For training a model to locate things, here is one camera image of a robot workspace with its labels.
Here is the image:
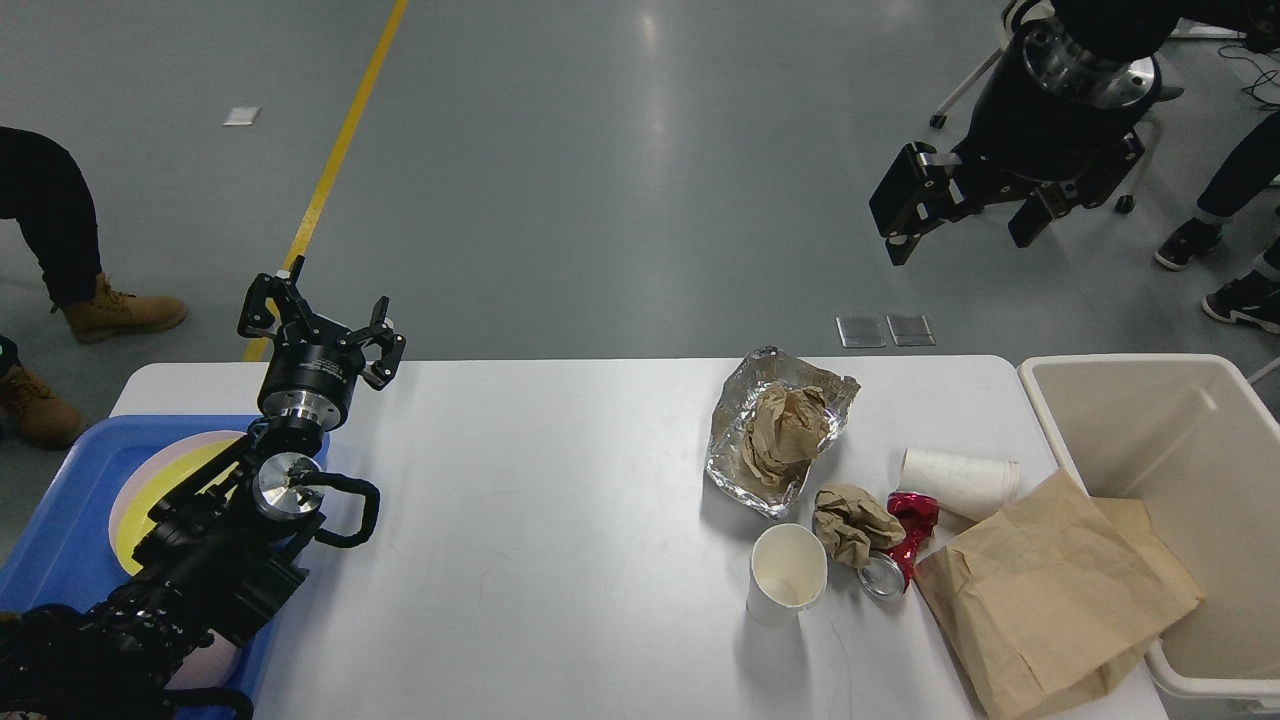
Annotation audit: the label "crushed red soda can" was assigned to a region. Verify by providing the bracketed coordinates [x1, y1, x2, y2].
[858, 492, 940, 600]

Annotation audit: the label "crumpled brown paper ball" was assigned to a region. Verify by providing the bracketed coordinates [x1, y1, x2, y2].
[812, 483, 906, 569]

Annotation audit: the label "lying white paper cup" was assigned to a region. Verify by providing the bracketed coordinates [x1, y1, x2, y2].
[899, 448, 1021, 521]

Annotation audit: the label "white grey office chair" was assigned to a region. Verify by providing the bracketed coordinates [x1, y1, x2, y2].
[931, 1, 1183, 213]

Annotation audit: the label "black cable on floor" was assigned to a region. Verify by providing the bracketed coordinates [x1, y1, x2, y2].
[1215, 40, 1280, 111]

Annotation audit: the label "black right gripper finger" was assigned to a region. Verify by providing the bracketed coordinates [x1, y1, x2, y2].
[1007, 184, 1079, 249]
[868, 142, 975, 266]

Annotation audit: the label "seated person in black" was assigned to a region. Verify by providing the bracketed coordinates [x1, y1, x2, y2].
[0, 128, 104, 380]

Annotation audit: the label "yellow plate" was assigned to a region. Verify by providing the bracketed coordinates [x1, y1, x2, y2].
[111, 438, 251, 579]

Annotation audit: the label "beige plastic bin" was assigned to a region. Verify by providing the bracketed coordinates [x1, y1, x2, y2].
[1019, 354, 1279, 719]

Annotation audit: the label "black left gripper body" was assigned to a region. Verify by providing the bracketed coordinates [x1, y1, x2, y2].
[257, 342, 366, 430]

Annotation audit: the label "pink plate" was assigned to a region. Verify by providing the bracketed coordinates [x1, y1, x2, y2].
[105, 430, 251, 551]

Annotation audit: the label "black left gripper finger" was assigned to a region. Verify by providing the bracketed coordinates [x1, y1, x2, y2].
[236, 255, 321, 351]
[346, 296, 407, 391]

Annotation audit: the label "brown paper bag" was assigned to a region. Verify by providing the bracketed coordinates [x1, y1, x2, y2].
[916, 471, 1204, 719]

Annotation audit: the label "pink mug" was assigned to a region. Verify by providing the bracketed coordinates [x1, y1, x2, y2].
[165, 633, 242, 691]

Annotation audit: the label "tan boot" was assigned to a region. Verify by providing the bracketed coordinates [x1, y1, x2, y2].
[1, 365, 88, 450]
[51, 272, 189, 345]

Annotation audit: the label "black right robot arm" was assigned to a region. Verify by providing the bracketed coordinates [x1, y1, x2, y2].
[869, 1, 1277, 266]

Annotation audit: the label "metal floor socket plate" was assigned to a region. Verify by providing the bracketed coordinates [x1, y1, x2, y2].
[835, 315, 887, 348]

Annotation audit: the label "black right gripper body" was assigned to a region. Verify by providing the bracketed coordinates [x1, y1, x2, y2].
[954, 35, 1161, 208]

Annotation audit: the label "crumpled brown paper on foil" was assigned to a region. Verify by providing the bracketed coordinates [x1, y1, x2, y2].
[741, 382, 829, 489]

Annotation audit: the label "walking person dark trousers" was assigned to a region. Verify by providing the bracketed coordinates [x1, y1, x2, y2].
[1153, 111, 1279, 334]

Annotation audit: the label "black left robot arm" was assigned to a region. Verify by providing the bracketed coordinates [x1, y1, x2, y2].
[3, 256, 406, 719]

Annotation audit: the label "blue plastic tray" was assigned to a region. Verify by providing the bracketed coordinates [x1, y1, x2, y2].
[0, 415, 330, 720]

